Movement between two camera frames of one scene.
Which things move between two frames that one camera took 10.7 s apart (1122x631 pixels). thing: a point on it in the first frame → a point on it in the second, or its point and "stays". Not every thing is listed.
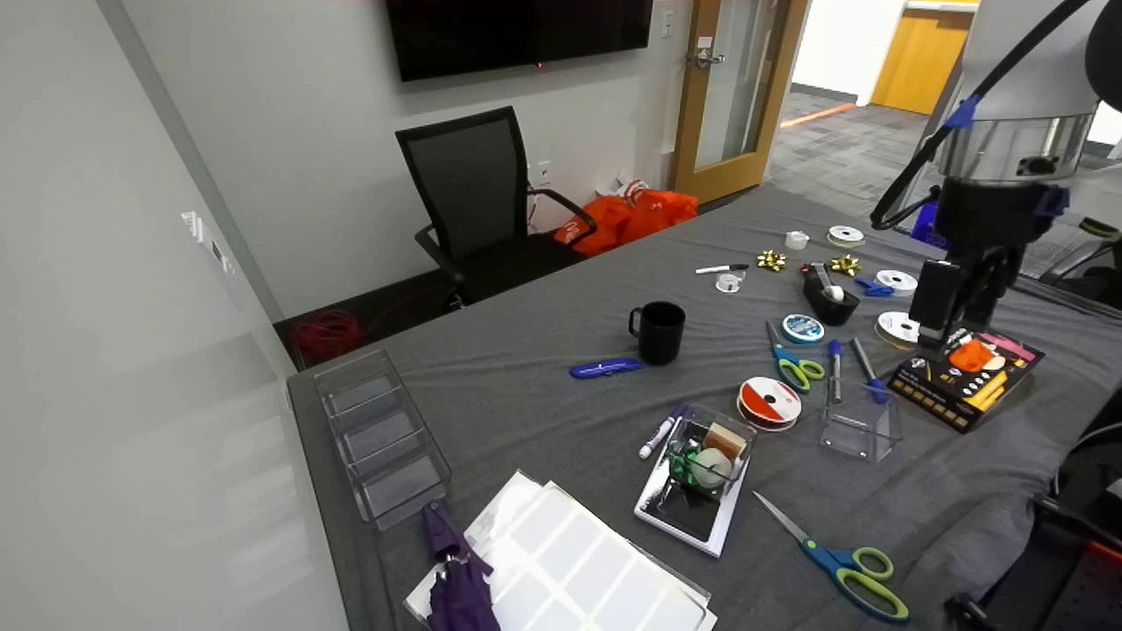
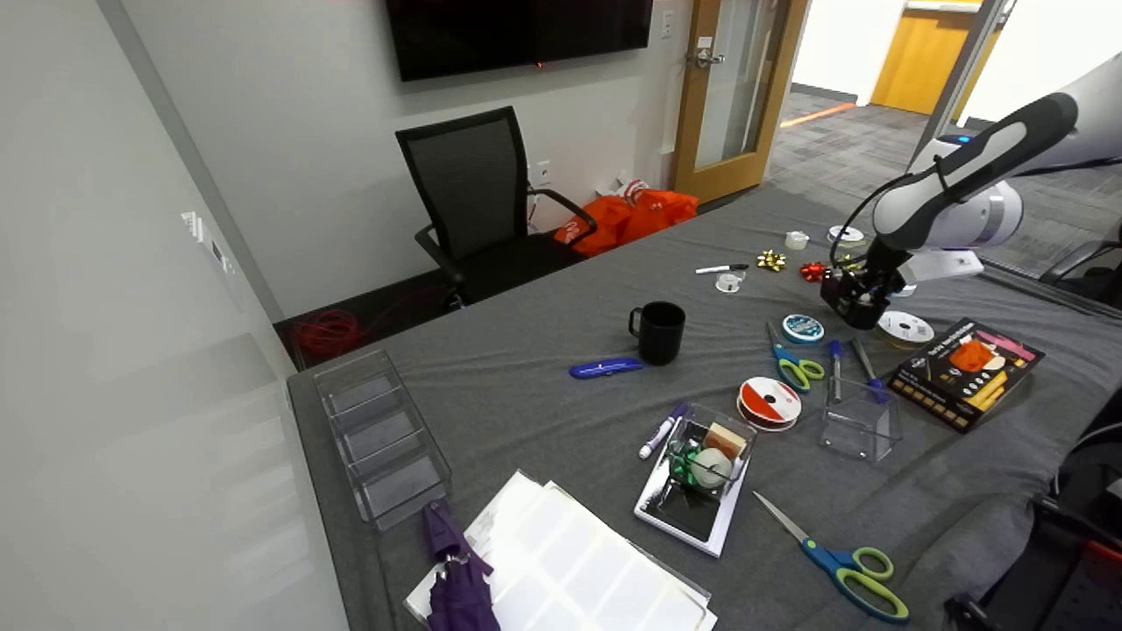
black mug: [661, 330] stays
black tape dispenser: [829, 298] → [857, 298]
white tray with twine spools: [694, 483] stays
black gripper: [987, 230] → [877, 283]
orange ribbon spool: [767, 400] stays
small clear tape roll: [730, 283] stays
